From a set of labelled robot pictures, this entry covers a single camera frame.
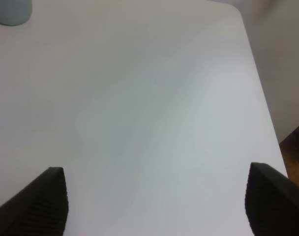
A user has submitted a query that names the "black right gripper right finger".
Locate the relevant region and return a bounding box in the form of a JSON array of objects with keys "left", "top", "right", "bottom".
[{"left": 244, "top": 162, "right": 299, "bottom": 236}]

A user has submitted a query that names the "teal plastic cup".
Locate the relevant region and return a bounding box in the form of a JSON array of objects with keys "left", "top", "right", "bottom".
[{"left": 0, "top": 0, "right": 32, "bottom": 26}]

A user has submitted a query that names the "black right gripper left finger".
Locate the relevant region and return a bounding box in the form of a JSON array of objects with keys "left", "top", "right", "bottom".
[{"left": 0, "top": 167, "right": 69, "bottom": 236}]

